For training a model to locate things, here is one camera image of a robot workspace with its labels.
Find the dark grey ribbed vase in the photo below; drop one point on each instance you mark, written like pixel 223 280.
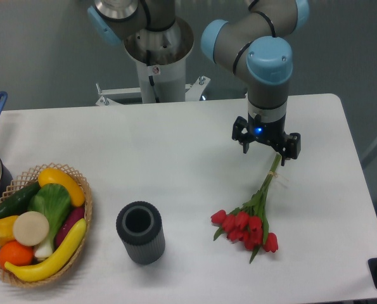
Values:
pixel 139 226

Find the yellow squash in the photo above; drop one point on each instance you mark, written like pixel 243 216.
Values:
pixel 57 176

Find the beige round disc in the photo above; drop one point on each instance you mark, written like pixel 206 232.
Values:
pixel 30 228

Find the dark green cucumber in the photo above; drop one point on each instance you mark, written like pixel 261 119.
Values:
pixel 18 202

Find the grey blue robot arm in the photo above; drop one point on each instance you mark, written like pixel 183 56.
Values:
pixel 253 49

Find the woven wicker basket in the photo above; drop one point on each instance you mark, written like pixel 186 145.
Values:
pixel 27 178

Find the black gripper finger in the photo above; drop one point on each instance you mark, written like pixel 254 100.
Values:
pixel 240 133
pixel 291 148

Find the orange fruit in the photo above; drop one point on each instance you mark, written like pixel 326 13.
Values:
pixel 16 254

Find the red tulip bouquet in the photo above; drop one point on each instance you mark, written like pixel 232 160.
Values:
pixel 248 223

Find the yellow banana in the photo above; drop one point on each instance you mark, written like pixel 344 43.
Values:
pixel 54 263

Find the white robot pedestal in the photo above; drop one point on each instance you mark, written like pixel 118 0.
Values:
pixel 157 84

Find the purple sweet potato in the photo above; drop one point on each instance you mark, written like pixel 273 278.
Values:
pixel 75 215

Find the green lettuce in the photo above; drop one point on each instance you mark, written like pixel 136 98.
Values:
pixel 53 201

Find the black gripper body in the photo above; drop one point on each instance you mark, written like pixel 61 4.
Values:
pixel 269 133

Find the yellow bell pepper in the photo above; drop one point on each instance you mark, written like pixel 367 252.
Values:
pixel 6 229

